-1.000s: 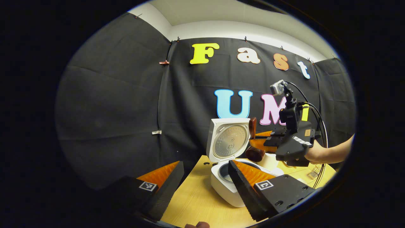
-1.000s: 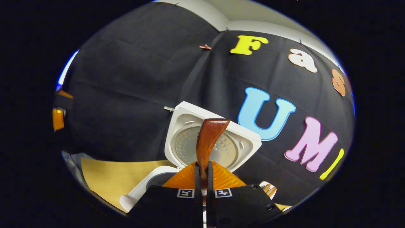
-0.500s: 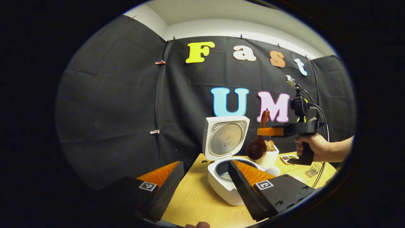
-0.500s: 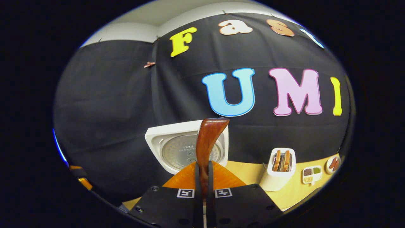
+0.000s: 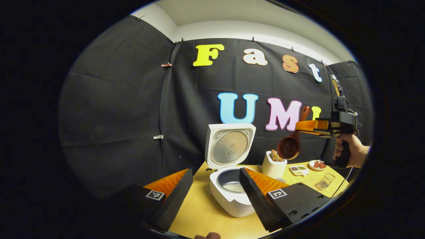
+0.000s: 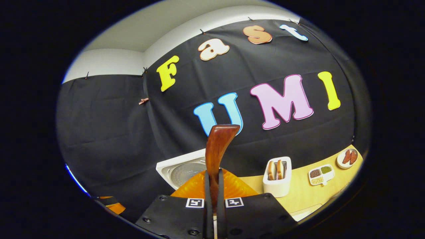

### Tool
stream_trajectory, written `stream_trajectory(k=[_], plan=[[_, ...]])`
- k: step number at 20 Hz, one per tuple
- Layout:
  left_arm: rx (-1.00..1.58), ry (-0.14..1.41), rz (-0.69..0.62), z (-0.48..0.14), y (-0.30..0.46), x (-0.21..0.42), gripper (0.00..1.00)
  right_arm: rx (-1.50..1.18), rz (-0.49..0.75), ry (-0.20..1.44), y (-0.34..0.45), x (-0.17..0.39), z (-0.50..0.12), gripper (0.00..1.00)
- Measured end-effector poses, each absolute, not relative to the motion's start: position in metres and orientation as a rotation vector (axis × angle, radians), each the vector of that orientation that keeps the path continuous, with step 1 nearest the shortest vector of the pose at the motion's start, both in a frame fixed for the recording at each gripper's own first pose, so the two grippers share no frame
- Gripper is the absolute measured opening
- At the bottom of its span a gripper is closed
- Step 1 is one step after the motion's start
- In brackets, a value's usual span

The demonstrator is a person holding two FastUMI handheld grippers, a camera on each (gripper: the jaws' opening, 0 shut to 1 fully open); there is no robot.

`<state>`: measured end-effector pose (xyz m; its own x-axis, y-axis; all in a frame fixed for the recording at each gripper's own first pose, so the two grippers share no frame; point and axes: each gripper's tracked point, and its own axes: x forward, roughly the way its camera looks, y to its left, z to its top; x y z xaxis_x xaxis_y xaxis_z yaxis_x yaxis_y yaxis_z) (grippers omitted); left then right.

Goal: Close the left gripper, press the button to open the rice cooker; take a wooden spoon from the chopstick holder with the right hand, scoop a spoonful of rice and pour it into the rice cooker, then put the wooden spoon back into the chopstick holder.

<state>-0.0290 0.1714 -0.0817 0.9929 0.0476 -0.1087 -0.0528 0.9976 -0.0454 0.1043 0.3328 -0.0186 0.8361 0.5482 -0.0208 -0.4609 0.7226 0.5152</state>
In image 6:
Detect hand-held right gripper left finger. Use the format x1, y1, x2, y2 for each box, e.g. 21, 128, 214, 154
134, 169, 213, 239

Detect white divided dish with beans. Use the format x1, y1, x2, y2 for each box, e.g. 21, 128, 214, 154
308, 164, 335, 187

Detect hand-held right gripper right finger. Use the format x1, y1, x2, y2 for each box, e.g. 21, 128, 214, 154
217, 168, 298, 239

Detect white rice cooker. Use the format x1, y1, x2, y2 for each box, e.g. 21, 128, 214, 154
156, 148, 208, 191

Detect white toaster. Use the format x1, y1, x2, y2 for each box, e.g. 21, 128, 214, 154
263, 156, 292, 198

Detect white round plate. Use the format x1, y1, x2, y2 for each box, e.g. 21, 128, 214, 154
336, 148, 359, 170

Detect brown wooden spoon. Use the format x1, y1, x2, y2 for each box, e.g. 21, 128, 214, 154
205, 124, 240, 239

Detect clear box of rice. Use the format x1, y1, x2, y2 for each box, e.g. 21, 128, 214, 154
290, 203, 323, 222

